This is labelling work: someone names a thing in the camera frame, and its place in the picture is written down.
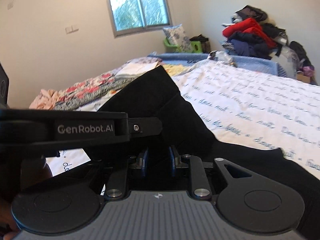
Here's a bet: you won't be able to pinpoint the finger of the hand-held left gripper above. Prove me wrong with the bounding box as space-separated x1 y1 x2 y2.
127 117 163 137

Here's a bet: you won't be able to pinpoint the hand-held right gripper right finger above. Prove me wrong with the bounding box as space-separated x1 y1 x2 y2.
168 146 253 201

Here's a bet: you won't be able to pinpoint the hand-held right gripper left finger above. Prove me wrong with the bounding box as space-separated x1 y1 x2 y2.
104 147 150 201

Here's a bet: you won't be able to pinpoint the black pants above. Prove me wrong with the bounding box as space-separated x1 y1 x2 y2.
45 65 320 239

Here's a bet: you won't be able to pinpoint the person's left hand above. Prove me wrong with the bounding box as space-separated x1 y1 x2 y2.
22 155 53 190

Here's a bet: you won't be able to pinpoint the pink cloth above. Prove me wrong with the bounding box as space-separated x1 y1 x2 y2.
29 88 63 110

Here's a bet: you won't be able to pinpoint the floral striped cloth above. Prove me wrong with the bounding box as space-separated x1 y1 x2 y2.
53 71 137 111

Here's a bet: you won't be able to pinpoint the white folded cloth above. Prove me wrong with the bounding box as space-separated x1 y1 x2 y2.
117 56 163 78

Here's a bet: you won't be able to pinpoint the yellow cloth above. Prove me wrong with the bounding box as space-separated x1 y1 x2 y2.
162 63 193 77

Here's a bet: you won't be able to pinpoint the floral pillow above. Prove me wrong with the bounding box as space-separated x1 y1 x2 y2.
162 24 192 53

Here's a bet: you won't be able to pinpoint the white script-printed blanket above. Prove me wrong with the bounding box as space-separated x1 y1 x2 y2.
46 60 320 181

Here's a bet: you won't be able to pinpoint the black and white patterned cloth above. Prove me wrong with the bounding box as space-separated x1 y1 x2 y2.
207 50 236 65

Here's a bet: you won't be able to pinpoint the window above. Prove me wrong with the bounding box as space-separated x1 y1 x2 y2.
101 0 173 38

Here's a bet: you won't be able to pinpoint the blue bed sheet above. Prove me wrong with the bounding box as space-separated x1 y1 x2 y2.
147 52 288 77

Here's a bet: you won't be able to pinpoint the pile of clothes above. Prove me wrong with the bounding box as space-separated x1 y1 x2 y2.
220 4 316 64

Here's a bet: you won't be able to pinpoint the clear plastic bag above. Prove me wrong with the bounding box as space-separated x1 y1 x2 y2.
272 45 301 78

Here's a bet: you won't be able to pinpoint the cardboard box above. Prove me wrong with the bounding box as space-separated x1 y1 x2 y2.
296 71 312 83

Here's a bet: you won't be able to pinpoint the purple cloth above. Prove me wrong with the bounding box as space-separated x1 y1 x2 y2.
301 64 315 77

